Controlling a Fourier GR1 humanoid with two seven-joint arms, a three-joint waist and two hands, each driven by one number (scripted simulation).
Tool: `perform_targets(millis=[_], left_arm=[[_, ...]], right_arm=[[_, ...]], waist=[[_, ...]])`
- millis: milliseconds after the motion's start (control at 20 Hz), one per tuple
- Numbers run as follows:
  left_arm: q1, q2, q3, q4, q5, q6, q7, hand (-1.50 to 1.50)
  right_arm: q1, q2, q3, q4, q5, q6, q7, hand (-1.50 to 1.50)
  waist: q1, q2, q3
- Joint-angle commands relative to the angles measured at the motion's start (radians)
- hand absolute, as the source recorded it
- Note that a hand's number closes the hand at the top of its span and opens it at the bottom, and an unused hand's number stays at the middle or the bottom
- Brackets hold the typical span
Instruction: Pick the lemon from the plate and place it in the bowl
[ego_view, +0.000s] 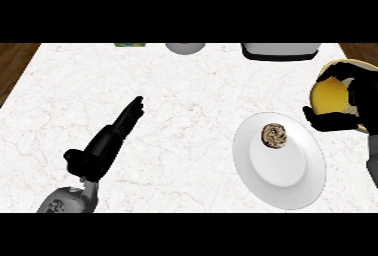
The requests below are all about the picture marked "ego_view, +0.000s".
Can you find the pale grey round cup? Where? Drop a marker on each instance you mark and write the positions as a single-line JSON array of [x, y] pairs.
[[185, 48]]

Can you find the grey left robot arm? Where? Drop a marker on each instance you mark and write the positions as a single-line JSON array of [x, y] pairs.
[[68, 200]]

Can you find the white plate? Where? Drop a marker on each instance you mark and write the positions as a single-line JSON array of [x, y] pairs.
[[283, 173]]

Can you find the green box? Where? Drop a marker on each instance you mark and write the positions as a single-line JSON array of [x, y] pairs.
[[130, 45]]

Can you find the brown speckled round food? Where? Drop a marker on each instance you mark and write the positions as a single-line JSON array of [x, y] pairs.
[[274, 135]]

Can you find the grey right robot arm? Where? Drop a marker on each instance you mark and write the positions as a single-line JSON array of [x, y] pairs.
[[374, 156]]

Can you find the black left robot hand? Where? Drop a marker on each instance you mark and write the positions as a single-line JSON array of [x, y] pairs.
[[105, 150]]

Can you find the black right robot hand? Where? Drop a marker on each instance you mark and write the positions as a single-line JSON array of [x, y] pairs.
[[367, 100]]

